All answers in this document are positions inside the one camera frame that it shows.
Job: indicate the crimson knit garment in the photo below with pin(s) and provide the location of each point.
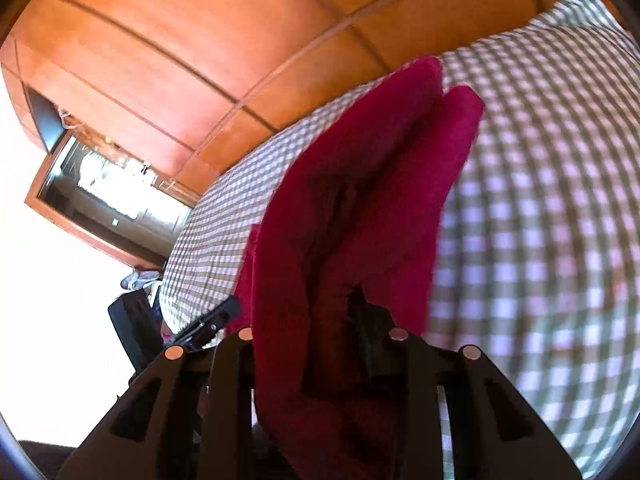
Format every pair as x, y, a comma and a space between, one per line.
360, 185

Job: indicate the wooden framed mirror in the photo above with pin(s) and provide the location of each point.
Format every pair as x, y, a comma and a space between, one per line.
90, 200

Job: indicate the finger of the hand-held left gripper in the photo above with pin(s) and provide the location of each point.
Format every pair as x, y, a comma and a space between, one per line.
215, 317

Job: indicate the grey white cloth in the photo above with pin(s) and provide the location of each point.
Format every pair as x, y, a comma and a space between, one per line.
141, 280

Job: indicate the green white gingham bedsheet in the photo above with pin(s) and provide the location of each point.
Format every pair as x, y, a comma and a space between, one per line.
550, 210

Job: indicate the wooden panelled wardrobe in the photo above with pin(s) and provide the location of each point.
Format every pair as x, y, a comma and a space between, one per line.
200, 35

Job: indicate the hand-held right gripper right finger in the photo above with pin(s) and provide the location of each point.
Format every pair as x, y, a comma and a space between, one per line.
372, 345

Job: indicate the black flat panel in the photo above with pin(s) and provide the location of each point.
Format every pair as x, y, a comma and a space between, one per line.
44, 117

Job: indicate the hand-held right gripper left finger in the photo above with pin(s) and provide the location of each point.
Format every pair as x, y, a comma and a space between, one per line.
230, 375

